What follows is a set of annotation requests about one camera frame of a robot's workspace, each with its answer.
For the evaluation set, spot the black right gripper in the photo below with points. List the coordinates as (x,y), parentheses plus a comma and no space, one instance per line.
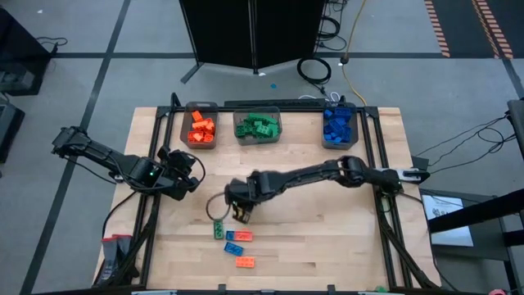
(249,188)

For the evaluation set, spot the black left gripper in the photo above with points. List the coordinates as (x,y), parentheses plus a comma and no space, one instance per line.
(178,172)

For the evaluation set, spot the small orange toy brick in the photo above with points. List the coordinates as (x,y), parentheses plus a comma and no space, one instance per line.
(209,138)

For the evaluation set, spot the long blue toy brick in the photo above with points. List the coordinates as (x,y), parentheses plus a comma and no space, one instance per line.
(337,139)
(328,130)
(343,112)
(233,248)
(337,125)
(347,134)

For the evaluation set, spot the small blue toy brick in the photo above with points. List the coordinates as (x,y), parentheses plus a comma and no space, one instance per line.
(230,235)
(328,114)

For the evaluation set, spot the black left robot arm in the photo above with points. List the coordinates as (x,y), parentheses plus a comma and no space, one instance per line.
(102,157)

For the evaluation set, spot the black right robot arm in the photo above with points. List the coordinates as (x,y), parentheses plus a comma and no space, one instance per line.
(327,172)

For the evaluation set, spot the clear grey plastic bin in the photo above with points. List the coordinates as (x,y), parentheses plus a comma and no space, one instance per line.
(355,123)
(199,106)
(237,112)

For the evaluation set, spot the grey red-capped clamp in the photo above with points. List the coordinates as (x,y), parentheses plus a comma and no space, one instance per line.
(108,250)
(124,246)

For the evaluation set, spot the long black flat bar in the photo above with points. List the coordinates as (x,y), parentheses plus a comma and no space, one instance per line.
(274,103)

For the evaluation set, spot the small green object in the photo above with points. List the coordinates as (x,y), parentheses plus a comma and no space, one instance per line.
(380,289)

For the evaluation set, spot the black folding partition screen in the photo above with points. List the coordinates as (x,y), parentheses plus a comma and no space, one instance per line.
(221,33)

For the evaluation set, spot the dark grey equipment box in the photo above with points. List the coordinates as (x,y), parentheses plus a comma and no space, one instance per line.
(8,131)

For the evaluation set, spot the white paper sheet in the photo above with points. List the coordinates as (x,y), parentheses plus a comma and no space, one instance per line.
(440,205)

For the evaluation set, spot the black desk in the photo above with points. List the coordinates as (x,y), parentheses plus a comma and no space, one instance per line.
(20,49)

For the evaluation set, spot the black metal stand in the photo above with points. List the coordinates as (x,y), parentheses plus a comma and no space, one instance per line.
(471,213)

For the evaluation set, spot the small red object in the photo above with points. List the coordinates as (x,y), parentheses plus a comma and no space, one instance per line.
(497,292)

